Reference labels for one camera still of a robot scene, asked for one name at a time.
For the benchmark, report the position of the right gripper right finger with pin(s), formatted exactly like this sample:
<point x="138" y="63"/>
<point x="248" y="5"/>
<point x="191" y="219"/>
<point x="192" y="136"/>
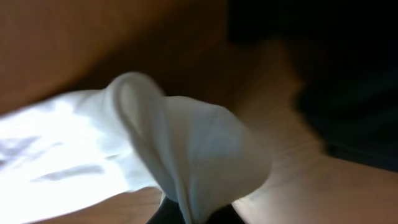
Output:
<point x="225" y="215"/>

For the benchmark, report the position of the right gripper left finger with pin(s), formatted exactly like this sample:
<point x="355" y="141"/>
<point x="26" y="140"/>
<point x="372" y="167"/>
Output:
<point x="168" y="213"/>

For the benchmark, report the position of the white t-shirt with robot print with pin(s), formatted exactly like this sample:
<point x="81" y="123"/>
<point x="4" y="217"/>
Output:
<point x="80" y="148"/>

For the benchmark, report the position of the black garment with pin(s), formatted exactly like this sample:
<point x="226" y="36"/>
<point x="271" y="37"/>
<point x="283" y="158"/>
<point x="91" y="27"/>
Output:
<point x="346" y="53"/>

